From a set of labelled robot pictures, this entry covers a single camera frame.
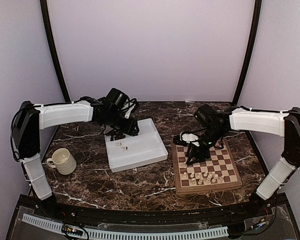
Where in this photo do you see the black left frame post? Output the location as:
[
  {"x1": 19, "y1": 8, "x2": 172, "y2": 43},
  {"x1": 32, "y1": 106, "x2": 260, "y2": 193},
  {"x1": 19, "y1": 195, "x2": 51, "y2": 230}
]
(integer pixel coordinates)
[{"x1": 39, "y1": 0, "x2": 71, "y2": 102}]

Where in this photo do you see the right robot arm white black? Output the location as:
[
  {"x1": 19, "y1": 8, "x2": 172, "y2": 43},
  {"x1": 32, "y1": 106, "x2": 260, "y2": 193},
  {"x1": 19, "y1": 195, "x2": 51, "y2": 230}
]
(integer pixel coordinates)
[{"x1": 178, "y1": 104, "x2": 300, "y2": 217}]

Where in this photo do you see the black front rail base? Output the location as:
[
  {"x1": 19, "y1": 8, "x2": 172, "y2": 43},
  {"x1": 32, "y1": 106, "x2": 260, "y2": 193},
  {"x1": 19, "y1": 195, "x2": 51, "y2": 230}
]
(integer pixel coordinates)
[{"x1": 6, "y1": 193, "x2": 300, "y2": 240}]

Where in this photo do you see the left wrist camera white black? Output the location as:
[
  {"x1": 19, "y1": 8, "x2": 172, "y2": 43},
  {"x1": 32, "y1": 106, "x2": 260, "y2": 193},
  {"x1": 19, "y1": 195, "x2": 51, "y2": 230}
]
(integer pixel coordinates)
[{"x1": 121, "y1": 98, "x2": 140, "y2": 119}]

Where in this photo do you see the white plastic divided tray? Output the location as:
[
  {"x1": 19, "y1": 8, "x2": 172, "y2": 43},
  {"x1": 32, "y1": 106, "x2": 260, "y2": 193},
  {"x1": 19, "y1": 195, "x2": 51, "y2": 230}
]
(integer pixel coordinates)
[{"x1": 104, "y1": 118, "x2": 168, "y2": 173}]

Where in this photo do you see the cream ribbed ceramic mug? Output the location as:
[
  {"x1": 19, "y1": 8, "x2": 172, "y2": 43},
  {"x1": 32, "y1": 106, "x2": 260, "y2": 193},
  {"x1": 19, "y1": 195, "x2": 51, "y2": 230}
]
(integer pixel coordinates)
[{"x1": 46, "y1": 148, "x2": 77, "y2": 175}]

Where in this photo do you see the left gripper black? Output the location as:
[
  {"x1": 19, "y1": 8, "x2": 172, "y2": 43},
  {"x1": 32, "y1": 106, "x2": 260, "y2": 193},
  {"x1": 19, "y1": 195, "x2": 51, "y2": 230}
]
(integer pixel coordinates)
[{"x1": 103, "y1": 109, "x2": 140, "y2": 136}]

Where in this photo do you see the white chess queen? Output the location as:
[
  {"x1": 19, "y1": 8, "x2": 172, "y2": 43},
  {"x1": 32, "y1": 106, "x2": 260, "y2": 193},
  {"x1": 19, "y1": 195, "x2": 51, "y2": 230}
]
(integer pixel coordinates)
[{"x1": 205, "y1": 174, "x2": 213, "y2": 184}]

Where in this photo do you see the white chess piece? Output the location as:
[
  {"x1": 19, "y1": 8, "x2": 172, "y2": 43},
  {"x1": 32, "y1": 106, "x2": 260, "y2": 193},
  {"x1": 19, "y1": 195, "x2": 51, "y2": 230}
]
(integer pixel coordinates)
[
  {"x1": 218, "y1": 175, "x2": 224, "y2": 183},
  {"x1": 198, "y1": 177, "x2": 204, "y2": 185},
  {"x1": 211, "y1": 174, "x2": 219, "y2": 183}
]

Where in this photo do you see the wooden chess board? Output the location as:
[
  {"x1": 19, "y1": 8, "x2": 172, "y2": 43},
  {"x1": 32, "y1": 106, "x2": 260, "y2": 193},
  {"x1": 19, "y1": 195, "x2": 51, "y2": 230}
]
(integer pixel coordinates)
[{"x1": 171, "y1": 139, "x2": 242, "y2": 195}]

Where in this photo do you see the white slotted cable duct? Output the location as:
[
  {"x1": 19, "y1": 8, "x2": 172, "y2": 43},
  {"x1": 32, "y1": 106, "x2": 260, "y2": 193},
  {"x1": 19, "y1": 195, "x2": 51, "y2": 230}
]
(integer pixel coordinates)
[{"x1": 21, "y1": 213, "x2": 229, "y2": 240}]

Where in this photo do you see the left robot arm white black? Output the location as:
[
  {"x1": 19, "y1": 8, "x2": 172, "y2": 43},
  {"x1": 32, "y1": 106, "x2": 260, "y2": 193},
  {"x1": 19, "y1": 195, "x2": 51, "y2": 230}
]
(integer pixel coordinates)
[{"x1": 9, "y1": 88, "x2": 140, "y2": 218}]

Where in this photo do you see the black frame post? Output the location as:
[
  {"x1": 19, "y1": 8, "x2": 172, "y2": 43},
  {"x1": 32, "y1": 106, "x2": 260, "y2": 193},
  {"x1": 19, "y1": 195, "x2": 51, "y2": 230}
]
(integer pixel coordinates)
[
  {"x1": 231, "y1": 0, "x2": 262, "y2": 106},
  {"x1": 39, "y1": 0, "x2": 71, "y2": 102}
]

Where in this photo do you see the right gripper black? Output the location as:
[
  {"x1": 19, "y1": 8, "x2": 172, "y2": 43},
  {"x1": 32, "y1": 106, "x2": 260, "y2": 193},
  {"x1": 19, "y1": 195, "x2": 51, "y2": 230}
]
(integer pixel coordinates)
[{"x1": 186, "y1": 126, "x2": 226, "y2": 165}]

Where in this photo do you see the white chess pawn lying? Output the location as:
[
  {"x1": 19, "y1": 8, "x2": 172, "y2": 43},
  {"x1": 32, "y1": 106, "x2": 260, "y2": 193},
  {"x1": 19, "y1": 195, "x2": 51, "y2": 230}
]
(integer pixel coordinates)
[{"x1": 121, "y1": 146, "x2": 129, "y2": 152}]

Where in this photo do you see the dark chess pieces pile lower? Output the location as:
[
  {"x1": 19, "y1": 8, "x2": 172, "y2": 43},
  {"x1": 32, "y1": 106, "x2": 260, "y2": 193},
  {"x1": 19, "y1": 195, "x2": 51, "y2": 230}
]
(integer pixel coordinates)
[{"x1": 110, "y1": 132, "x2": 126, "y2": 142}]

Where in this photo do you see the black right frame post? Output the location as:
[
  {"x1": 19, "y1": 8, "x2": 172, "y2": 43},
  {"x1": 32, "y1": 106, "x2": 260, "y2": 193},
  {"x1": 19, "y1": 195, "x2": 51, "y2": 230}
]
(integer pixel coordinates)
[{"x1": 231, "y1": 0, "x2": 262, "y2": 106}]

